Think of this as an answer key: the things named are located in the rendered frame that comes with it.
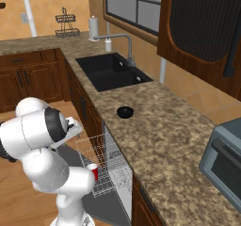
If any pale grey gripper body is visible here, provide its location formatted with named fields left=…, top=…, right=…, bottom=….
left=49, top=124, right=85, bottom=151

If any brown cupboard door under sink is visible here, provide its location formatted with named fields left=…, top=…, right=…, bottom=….
left=64, top=58, right=105, bottom=143

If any red cup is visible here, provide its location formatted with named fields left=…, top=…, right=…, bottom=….
left=86, top=162, right=100, bottom=182

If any black bowl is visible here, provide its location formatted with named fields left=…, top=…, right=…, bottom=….
left=116, top=105, right=135, bottom=120

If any dishwasher with white inside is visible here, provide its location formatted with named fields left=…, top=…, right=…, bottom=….
left=102, top=122, right=135, bottom=219

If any dark grey dishwasher door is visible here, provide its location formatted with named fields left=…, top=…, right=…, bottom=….
left=56, top=142, right=133, bottom=226

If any brown cupboard door beside dishwasher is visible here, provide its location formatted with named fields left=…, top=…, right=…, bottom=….
left=131, top=172, right=165, bottom=226

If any brown run of cupboards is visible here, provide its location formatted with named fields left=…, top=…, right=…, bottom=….
left=0, top=47, right=72, bottom=113

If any black double sink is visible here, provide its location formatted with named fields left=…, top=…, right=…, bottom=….
left=74, top=52, right=154, bottom=93

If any white soap bottle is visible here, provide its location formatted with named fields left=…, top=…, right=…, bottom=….
left=104, top=37, right=113, bottom=53

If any grey tap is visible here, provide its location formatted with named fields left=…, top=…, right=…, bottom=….
left=92, top=33, right=137, bottom=69

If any white paper towel roll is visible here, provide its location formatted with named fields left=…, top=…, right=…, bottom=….
left=88, top=15, right=100, bottom=42

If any grey toaster oven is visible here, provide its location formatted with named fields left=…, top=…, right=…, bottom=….
left=199, top=118, right=241, bottom=213

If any black cupboard door handle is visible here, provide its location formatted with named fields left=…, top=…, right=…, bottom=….
left=81, top=98, right=88, bottom=121
left=138, top=187, right=157, bottom=213

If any white wire dishwasher rack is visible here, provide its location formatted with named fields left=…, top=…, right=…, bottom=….
left=74, top=132, right=134, bottom=199

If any black wire stand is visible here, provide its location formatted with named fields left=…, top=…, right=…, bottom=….
left=54, top=7, right=81, bottom=39

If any grey wall outlet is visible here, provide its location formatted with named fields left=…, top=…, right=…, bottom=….
left=20, top=11, right=29, bottom=24

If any window with brown frame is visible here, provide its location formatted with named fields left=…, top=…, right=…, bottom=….
left=101, top=0, right=165, bottom=46

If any brown wall cupboard door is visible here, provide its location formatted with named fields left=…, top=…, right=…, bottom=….
left=156, top=0, right=241, bottom=101

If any black wall cupboard handle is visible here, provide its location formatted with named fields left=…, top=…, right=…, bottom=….
left=222, top=28, right=241, bottom=78

